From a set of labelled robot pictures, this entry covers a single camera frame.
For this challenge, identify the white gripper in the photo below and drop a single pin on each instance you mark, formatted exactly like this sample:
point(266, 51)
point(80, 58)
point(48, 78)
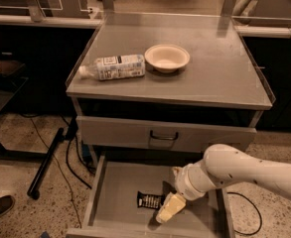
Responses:
point(184, 182)

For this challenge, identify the black rxbar chocolate wrapper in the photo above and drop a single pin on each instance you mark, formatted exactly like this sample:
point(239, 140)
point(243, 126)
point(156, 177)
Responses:
point(152, 201)

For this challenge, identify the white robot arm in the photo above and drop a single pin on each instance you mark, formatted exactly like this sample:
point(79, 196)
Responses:
point(223, 165)

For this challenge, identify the grey top drawer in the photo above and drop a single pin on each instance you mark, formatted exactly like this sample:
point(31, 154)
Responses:
point(130, 133)

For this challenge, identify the open grey middle drawer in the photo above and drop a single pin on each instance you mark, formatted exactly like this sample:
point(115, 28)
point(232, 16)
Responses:
point(112, 210)

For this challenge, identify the grey drawer cabinet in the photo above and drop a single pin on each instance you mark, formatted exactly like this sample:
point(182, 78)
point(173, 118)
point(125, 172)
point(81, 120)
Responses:
point(166, 82)

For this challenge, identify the clear plastic water bottle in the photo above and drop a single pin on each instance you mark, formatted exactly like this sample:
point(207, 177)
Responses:
point(116, 67)

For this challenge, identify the white paper bowl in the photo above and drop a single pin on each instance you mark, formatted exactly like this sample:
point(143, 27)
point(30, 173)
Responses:
point(167, 58)

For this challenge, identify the black metal stand leg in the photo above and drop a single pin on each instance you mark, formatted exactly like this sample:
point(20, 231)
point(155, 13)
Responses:
point(34, 188)

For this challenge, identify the dark side table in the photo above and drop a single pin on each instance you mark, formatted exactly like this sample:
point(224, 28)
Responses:
point(11, 79)

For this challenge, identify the black drawer handle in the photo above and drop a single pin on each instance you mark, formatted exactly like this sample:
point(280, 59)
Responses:
point(164, 137)

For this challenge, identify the white horizontal rail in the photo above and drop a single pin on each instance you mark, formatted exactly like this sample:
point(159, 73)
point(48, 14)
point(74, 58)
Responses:
point(78, 23)

